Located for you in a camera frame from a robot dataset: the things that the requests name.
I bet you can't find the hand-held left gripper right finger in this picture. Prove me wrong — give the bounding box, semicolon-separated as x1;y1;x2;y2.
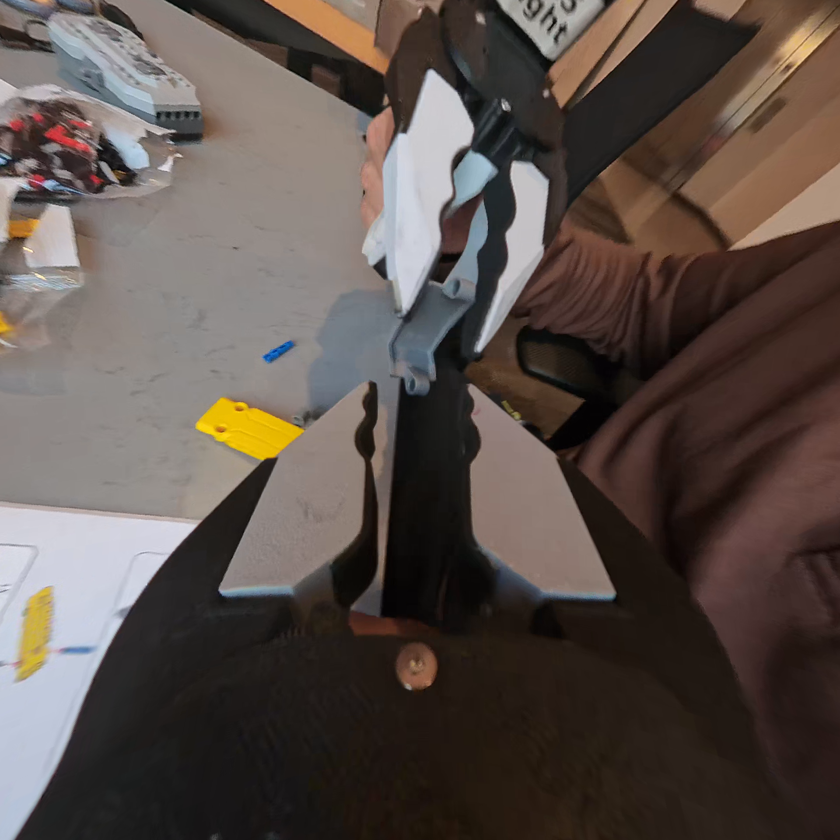
459;384;618;631

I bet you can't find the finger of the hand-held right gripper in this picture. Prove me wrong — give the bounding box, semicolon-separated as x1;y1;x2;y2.
461;159;551;358
381;69;501;319

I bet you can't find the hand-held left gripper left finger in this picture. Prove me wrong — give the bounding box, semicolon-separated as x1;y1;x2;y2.
218;381;385;618

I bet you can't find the yellow beam panel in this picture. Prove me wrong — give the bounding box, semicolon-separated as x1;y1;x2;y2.
196;397;306;462

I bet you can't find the grey angled connector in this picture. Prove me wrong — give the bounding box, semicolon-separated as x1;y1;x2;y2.
388;277;476;396

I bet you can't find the bag of yellow blue parts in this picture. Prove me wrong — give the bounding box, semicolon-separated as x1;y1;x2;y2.
0;180;86;355

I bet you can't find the person's right forearm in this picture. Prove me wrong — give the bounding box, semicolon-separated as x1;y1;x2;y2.
515;220;840;395

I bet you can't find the person's right hand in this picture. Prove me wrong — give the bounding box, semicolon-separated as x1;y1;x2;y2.
360;108;398;231

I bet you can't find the black office chair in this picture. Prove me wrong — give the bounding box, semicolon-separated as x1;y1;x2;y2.
515;327;651;454

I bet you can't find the wood-edged grey table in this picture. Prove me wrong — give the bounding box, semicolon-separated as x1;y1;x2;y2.
171;0;395;112

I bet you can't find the white instruction booklet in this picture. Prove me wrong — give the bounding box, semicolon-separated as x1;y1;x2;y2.
0;502;204;840

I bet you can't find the grey control hub block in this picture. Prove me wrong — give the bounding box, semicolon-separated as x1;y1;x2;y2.
47;13;204;139

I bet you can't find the bag of red black parts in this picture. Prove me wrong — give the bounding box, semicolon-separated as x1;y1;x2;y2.
0;85;181;201

